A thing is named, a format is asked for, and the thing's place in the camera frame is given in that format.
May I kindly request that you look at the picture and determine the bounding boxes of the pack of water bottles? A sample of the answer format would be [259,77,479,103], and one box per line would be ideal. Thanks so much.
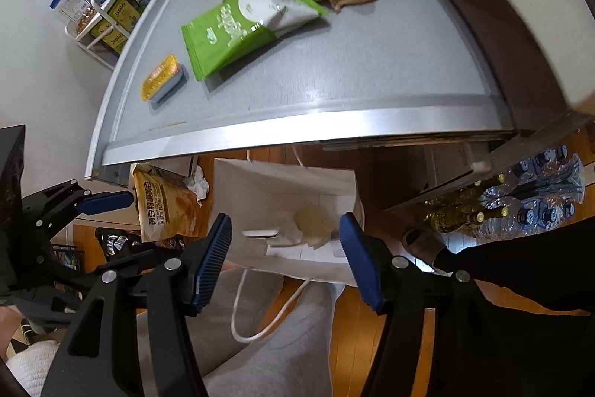
[474,146,586,240]

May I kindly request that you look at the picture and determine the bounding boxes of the bag of nuts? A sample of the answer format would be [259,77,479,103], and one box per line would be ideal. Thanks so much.
[74,4,100,30]

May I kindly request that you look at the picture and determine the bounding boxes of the person's leg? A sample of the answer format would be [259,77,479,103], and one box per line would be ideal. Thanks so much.
[434,230,595,316]
[135,271,284,397]

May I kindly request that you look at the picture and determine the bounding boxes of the beige crumpled paper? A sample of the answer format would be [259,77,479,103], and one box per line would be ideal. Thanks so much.
[293,202,333,246]

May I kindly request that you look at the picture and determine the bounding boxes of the small yellow lidded tray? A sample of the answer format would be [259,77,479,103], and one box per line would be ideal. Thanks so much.
[141,55,189,104]

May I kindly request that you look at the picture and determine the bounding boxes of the white cardboard box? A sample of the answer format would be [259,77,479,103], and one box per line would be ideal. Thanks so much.
[423,143,491,193]

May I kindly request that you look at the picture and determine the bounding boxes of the operator's feet in white socks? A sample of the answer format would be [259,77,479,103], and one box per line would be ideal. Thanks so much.
[200,281,338,397]

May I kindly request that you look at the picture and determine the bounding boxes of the crumpled white tissue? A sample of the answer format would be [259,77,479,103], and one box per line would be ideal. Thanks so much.
[186,167,210,207]

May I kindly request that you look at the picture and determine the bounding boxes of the yellow oil bottles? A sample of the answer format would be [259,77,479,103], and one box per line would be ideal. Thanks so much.
[423,183,503,235]

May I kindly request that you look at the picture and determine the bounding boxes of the grey slipper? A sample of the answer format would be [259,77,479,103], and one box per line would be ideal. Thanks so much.
[402,227,447,268]

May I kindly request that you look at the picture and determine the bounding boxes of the person's left leg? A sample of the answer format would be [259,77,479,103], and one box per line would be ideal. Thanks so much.
[135,271,284,397]

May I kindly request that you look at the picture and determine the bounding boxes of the stack of yellow snack boxes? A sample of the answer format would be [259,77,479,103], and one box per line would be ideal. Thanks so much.
[90,0,145,54]

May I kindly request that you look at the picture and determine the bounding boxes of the white paper bag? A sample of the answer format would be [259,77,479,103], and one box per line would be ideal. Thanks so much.
[211,157,358,342]

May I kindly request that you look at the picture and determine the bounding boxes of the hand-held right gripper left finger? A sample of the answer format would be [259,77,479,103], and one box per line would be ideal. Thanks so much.
[39,213,233,397]

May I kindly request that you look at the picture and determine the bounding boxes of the green and white pouch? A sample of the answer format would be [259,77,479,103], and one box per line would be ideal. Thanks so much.
[180,0,332,82]

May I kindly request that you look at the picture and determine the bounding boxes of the white metal rack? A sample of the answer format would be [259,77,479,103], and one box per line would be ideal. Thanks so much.
[65,0,208,70]

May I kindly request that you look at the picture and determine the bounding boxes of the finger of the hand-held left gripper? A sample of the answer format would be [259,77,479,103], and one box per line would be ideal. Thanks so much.
[25,180,135,235]
[14,239,191,305]

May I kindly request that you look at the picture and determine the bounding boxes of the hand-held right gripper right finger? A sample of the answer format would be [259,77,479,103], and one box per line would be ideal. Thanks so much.
[338,213,559,397]

